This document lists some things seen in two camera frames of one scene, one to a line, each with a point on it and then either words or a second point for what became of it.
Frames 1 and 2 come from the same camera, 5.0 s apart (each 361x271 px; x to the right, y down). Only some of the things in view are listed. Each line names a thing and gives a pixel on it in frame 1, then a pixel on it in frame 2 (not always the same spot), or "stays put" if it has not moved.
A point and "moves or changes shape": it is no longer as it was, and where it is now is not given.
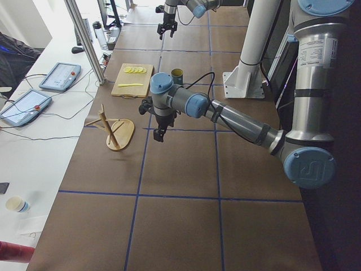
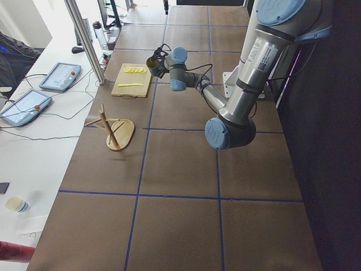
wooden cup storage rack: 121,131 stays put
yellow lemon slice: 127,69 stays put
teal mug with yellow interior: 177,74 moves or changes shape
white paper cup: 18,204 stays put
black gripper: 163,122 to 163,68
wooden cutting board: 132,80 stays put
